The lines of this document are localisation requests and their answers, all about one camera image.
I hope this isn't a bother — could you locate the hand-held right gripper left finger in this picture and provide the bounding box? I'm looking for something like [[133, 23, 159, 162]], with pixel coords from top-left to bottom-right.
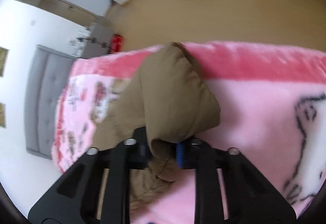
[[28, 127, 153, 224]]

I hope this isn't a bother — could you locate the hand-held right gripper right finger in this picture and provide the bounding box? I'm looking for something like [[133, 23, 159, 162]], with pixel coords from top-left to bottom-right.
[[176, 138, 297, 224]]

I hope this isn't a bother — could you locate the brown hooded puffer jacket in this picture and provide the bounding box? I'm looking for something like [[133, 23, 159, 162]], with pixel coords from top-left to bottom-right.
[[93, 41, 221, 214]]

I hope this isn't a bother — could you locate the pink printed blanket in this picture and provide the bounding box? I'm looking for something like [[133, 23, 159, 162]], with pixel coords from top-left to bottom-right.
[[51, 41, 326, 224]]

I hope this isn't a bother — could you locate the grey upholstered headboard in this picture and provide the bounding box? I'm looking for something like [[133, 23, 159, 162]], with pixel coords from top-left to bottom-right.
[[25, 45, 79, 161]]

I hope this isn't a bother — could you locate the red box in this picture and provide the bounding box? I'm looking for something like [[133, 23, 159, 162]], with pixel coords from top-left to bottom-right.
[[109, 34, 125, 53]]

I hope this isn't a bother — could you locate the grey nightstand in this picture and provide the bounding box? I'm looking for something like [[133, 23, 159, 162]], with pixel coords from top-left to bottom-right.
[[76, 23, 114, 59]]

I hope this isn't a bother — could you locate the wooden door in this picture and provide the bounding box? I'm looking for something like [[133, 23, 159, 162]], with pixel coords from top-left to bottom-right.
[[38, 0, 98, 23]]

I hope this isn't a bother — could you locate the black charging cable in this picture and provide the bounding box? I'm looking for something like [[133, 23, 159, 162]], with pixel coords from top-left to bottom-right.
[[76, 35, 111, 49]]

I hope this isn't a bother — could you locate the wall picture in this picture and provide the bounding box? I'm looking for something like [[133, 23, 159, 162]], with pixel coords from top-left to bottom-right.
[[0, 47, 9, 77], [0, 103, 7, 128]]

